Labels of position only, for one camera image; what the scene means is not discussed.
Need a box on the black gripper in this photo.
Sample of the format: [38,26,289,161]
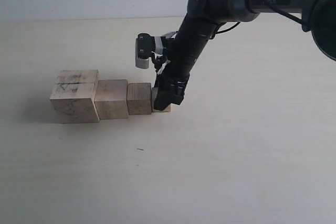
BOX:
[153,16,217,111]

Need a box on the smallest wooden cube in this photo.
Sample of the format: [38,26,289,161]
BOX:
[151,87,171,113]

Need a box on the third largest wooden cube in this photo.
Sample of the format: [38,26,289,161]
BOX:
[127,82,152,115]

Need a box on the second largest wooden cube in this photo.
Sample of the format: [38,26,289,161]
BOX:
[94,79,129,120]

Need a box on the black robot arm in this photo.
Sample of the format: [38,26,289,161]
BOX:
[154,0,335,111]

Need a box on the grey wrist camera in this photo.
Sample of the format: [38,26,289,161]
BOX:
[135,33,164,70]

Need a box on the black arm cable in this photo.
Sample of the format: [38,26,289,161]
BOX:
[209,0,336,35]

